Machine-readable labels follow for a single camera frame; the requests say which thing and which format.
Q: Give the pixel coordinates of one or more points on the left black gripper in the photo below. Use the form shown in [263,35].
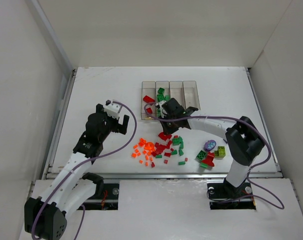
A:
[115,124]

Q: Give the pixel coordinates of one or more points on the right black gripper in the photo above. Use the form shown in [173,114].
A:
[170,122]

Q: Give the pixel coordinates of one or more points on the tall green lego stack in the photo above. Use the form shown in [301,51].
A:
[161,91]

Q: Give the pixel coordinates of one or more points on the red round lego piece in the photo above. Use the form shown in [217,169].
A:
[164,136]

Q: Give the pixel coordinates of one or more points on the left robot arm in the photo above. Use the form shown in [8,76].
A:
[46,216]

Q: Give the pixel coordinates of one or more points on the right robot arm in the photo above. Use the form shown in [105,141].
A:
[244,141]

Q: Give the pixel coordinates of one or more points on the clear container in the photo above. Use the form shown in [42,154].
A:
[176,90]
[166,86]
[191,95]
[148,95]

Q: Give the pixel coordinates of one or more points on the red long lego brick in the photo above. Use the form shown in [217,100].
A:
[147,99]

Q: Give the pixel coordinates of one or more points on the orange round lego piece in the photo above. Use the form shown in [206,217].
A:
[149,146]

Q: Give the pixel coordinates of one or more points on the purple flower lego piece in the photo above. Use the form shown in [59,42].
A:
[209,145]

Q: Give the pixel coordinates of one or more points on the green square lego brick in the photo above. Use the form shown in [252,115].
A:
[201,155]

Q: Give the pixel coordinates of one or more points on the red flower lego piece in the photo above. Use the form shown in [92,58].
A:
[208,160]

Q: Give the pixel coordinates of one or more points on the lime green lego brick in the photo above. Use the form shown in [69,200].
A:
[220,153]

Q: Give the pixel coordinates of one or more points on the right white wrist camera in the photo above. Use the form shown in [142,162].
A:
[160,109]

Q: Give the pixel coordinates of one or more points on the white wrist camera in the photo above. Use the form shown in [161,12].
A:
[112,109]
[160,109]

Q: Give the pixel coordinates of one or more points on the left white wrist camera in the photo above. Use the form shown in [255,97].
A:
[112,109]

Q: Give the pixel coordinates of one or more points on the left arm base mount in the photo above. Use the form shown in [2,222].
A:
[106,200]

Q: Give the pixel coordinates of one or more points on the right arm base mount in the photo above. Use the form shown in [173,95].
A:
[222,198]

